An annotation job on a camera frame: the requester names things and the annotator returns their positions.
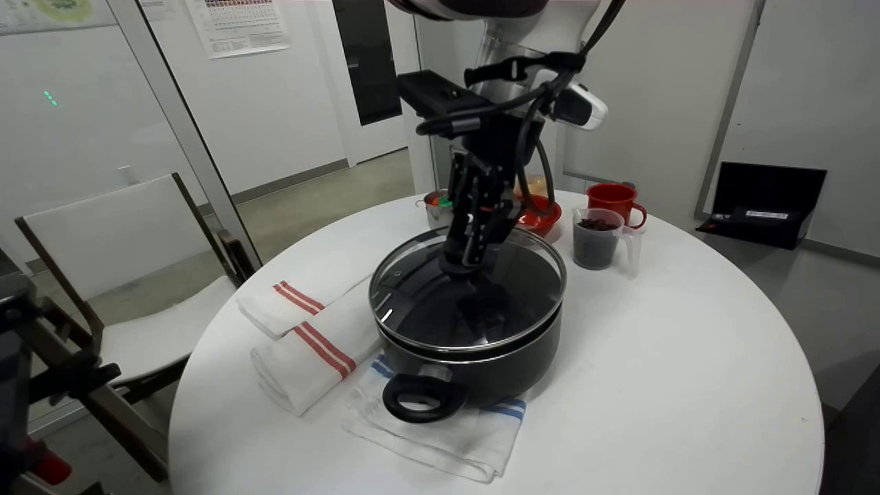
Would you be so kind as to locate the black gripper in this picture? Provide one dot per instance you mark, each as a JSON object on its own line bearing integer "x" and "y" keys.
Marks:
{"x": 500, "y": 152}

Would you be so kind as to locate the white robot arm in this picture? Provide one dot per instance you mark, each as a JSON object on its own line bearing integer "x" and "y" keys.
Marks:
{"x": 458, "y": 7}

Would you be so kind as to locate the red bowl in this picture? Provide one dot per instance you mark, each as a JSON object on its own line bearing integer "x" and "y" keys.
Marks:
{"x": 542, "y": 218}

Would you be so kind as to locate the clear cup with dark content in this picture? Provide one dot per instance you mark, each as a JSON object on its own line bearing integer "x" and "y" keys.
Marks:
{"x": 596, "y": 243}

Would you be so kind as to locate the red cup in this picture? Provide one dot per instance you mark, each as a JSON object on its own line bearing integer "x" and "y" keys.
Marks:
{"x": 611, "y": 196}

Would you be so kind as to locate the white door with dark window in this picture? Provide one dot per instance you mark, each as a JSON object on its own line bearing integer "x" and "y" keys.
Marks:
{"x": 368, "y": 56}

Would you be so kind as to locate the white towel with blue stripes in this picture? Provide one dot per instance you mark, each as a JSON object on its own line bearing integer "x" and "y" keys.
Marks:
{"x": 441, "y": 450}

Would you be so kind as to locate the black open case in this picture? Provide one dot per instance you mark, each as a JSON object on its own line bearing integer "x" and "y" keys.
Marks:
{"x": 760, "y": 196}

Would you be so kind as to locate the white door with frosted glass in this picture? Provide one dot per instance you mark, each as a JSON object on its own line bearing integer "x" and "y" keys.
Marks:
{"x": 179, "y": 120}

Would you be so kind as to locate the white folding chair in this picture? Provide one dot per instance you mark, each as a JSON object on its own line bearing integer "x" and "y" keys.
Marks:
{"x": 119, "y": 234}

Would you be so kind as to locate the poster with green graphic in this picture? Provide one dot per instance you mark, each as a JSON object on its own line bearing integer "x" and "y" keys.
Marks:
{"x": 57, "y": 13}

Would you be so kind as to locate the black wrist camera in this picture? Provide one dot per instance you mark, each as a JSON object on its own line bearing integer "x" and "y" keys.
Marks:
{"x": 441, "y": 97}

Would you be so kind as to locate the black camera stand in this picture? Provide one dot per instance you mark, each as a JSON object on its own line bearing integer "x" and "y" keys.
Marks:
{"x": 46, "y": 366}

